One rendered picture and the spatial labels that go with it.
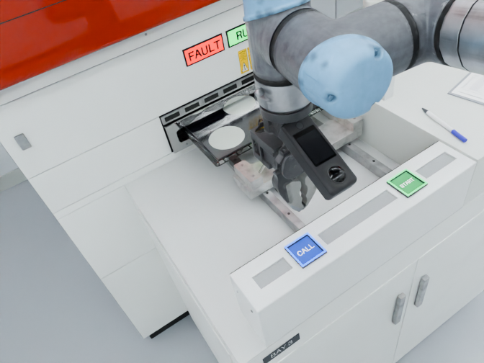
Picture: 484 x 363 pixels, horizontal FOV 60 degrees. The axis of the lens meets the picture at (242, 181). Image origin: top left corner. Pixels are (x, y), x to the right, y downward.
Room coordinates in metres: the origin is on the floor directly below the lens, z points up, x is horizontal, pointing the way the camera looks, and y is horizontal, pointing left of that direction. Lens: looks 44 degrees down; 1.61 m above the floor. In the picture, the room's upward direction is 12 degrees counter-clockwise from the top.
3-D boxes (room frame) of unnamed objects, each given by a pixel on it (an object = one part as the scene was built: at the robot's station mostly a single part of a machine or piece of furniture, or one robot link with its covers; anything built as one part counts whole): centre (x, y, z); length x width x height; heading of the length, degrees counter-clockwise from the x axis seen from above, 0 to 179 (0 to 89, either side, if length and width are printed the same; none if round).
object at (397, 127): (0.93, -0.51, 0.89); 0.62 x 0.35 x 0.14; 24
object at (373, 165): (0.86, -0.28, 0.84); 0.50 x 0.02 x 0.03; 24
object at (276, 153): (0.47, -0.08, 1.23); 0.09 x 0.08 x 0.12; 24
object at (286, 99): (0.46, -0.08, 1.31); 0.08 x 0.08 x 0.05
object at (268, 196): (0.76, -0.04, 0.84); 0.50 x 0.02 x 0.03; 24
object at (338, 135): (0.81, -0.16, 0.87); 0.36 x 0.08 x 0.03; 114
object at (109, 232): (1.30, 0.28, 0.41); 0.82 x 0.70 x 0.82; 114
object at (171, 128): (1.05, -0.02, 0.89); 0.44 x 0.02 x 0.10; 114
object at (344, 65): (0.37, -0.13, 1.38); 0.11 x 0.11 x 0.08; 17
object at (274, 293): (0.50, -0.21, 0.89); 0.55 x 0.09 x 0.14; 114
